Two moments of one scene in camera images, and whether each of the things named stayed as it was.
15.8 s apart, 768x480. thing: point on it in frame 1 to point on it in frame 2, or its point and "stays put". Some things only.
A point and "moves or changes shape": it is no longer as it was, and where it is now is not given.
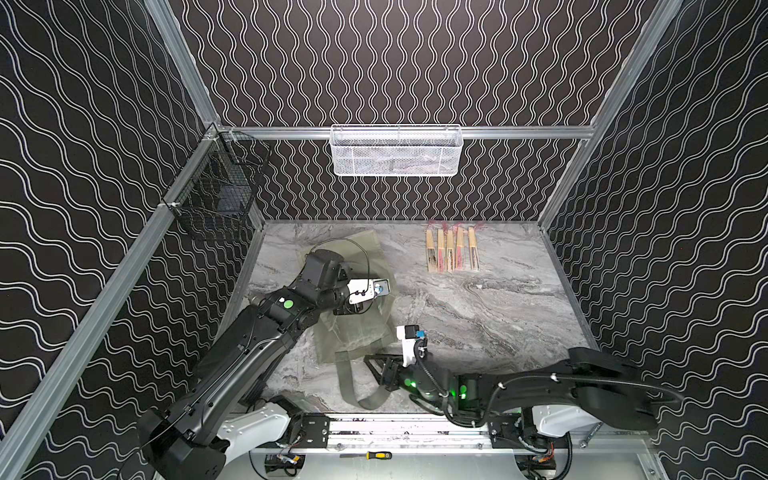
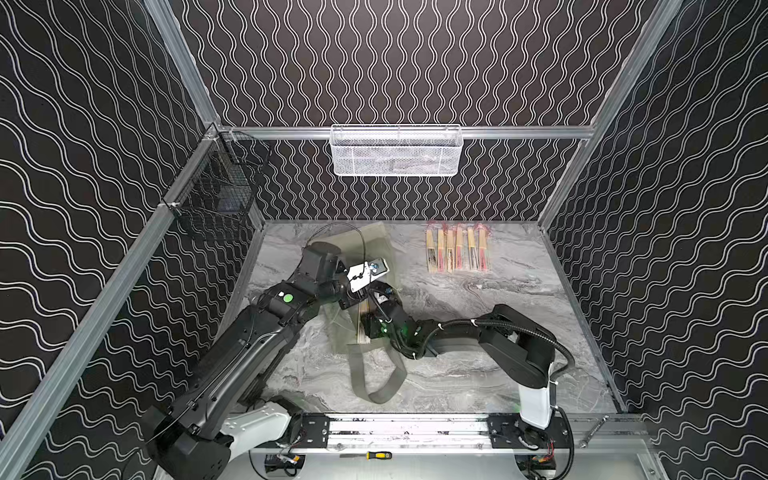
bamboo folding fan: [461, 246] stays put
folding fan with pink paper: [440, 247] stays put
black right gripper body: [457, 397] to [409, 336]
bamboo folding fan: [450, 229] stays put
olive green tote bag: [348, 338] moves or changes shape
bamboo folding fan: [473, 250] stays put
